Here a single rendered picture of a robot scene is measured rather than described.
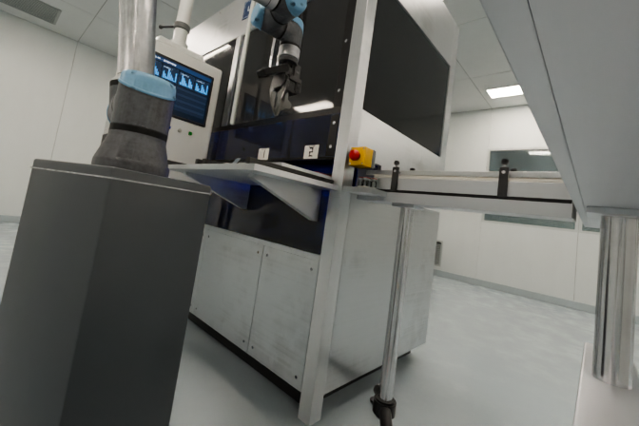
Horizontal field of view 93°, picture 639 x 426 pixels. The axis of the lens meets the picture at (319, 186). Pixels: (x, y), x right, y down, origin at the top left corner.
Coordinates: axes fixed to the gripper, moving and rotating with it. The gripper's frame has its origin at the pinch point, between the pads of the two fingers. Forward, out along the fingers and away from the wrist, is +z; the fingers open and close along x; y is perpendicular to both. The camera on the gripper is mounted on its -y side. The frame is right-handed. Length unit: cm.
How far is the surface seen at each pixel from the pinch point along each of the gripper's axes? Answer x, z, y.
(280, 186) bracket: -2.5, 26.0, 6.0
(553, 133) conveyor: -83, 25, -37
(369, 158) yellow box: -21.6, 10.2, 30.2
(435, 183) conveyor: -44, 18, 38
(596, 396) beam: -87, 54, 2
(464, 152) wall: 94, -110, 487
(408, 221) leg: -34, 31, 43
